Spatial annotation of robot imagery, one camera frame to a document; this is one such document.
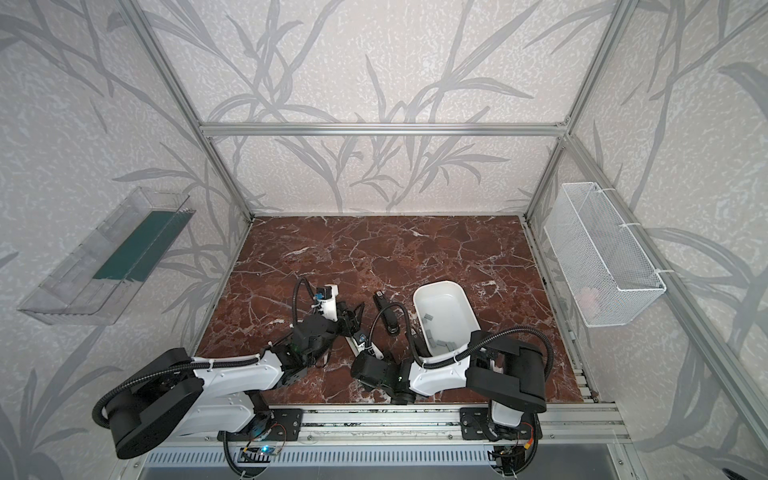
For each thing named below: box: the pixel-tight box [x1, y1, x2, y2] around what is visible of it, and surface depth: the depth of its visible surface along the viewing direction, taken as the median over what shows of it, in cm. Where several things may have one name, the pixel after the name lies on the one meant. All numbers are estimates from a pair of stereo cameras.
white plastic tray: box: [412, 280, 481, 358], surface depth 95 cm
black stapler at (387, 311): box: [373, 290, 400, 335], surface depth 93 cm
